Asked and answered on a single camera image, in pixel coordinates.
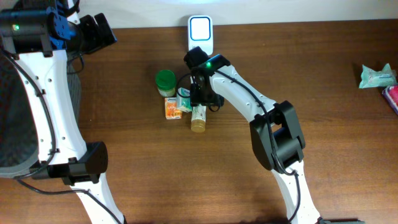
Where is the small teal tissue packet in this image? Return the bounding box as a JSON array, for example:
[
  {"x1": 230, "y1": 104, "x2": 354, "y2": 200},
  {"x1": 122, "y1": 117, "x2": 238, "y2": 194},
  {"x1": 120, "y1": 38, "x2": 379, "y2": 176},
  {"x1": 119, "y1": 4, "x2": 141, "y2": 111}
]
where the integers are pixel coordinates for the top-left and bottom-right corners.
[{"x1": 177, "y1": 88, "x2": 192, "y2": 113}]

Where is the cream tube gold cap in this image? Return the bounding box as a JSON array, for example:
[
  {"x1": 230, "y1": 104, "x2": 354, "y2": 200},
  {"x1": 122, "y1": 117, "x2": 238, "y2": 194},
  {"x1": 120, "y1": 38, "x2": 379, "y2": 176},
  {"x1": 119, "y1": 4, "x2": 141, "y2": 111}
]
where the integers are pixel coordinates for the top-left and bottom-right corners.
[{"x1": 191, "y1": 105, "x2": 206, "y2": 133}]

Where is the green lid glass jar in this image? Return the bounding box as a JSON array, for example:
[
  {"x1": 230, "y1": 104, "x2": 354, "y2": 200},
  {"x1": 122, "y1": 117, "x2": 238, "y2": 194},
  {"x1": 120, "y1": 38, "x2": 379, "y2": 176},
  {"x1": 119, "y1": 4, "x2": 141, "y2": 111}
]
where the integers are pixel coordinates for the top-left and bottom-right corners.
[{"x1": 155, "y1": 70, "x2": 177, "y2": 98}]

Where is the orange snack packet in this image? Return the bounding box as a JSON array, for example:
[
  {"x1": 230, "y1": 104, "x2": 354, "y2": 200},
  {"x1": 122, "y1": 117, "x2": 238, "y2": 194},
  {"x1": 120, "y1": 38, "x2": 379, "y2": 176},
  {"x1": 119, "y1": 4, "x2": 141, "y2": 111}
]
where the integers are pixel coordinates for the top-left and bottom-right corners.
[{"x1": 164, "y1": 97, "x2": 182, "y2": 119}]

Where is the mint green snack packet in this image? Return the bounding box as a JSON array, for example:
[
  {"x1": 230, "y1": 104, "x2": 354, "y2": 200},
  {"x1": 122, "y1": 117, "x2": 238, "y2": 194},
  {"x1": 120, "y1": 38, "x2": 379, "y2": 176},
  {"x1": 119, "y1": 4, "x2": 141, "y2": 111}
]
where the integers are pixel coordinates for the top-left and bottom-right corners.
[{"x1": 359, "y1": 63, "x2": 397, "y2": 89}]

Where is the red purple tissue pack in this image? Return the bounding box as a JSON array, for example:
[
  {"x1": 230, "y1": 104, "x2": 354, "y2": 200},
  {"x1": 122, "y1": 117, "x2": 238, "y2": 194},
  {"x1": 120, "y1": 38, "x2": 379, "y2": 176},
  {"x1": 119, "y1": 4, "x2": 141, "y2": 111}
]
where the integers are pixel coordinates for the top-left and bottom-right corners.
[{"x1": 382, "y1": 85, "x2": 398, "y2": 114}]

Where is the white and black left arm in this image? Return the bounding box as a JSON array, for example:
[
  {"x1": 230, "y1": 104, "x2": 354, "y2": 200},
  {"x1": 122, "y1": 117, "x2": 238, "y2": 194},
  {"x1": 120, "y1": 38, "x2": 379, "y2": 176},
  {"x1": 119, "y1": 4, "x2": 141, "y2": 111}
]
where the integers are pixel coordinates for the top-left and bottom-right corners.
[{"x1": 1, "y1": 1, "x2": 126, "y2": 223}]

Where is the white barcode scanner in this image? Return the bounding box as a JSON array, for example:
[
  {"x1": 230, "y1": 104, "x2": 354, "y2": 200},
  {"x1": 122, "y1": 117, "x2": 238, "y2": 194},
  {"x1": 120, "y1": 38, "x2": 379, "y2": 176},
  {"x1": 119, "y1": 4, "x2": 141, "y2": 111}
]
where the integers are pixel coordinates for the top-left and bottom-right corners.
[{"x1": 187, "y1": 15, "x2": 213, "y2": 55}]

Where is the dark grey plastic basket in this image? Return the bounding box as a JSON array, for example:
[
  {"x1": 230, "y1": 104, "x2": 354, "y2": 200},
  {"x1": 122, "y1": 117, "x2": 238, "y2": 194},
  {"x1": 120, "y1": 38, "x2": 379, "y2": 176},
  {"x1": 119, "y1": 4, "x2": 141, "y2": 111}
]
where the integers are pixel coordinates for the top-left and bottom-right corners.
[{"x1": 1, "y1": 50, "x2": 87, "y2": 179}]

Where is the black camera cable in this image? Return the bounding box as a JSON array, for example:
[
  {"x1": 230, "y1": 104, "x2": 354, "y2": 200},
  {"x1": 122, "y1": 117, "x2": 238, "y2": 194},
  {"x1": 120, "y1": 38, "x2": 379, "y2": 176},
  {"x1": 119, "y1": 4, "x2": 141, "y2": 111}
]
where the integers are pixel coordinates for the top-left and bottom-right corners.
[{"x1": 175, "y1": 70, "x2": 302, "y2": 223}]

